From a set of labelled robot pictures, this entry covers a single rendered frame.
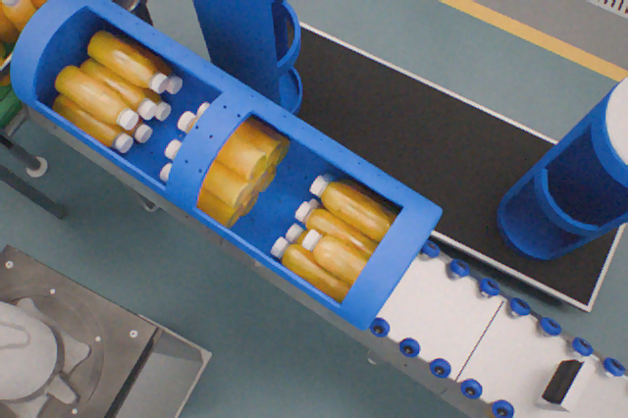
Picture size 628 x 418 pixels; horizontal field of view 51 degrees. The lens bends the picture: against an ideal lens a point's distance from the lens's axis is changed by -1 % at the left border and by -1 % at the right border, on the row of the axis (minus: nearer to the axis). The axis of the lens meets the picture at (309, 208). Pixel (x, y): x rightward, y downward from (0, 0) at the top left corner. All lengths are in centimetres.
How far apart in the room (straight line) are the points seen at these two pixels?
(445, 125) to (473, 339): 113
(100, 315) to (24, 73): 50
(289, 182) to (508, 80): 146
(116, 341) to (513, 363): 82
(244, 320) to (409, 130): 90
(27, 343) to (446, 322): 84
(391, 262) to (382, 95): 136
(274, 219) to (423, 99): 115
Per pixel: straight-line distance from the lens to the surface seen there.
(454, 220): 235
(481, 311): 151
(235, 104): 128
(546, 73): 282
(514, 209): 240
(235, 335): 240
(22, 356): 121
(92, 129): 147
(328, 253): 127
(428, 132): 243
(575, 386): 139
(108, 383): 136
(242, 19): 170
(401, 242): 118
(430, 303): 148
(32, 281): 145
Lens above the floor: 238
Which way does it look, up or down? 75 degrees down
